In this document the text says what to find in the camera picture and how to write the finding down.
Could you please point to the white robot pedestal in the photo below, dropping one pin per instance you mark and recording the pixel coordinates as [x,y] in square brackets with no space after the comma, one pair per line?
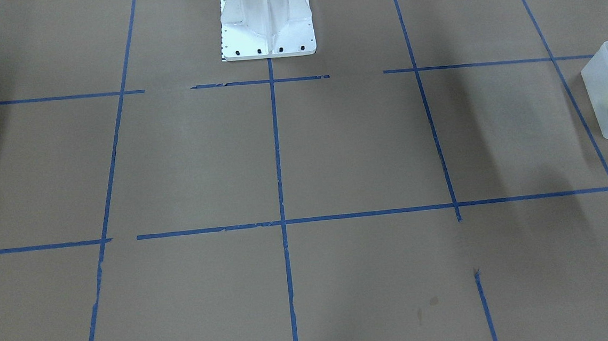
[263,29]

